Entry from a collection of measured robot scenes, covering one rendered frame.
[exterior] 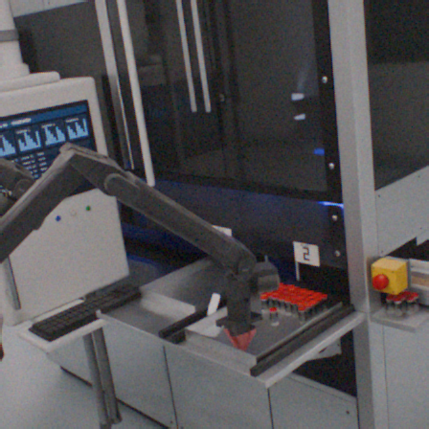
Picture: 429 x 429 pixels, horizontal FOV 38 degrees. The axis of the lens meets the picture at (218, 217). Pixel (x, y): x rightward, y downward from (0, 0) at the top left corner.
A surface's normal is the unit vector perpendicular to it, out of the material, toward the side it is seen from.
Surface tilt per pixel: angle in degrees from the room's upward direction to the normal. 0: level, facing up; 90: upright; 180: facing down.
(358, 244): 90
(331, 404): 90
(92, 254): 90
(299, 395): 90
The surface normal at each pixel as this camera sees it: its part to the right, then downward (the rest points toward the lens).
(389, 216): 0.69, 0.12
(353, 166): -0.71, 0.29
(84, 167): 0.40, 0.38
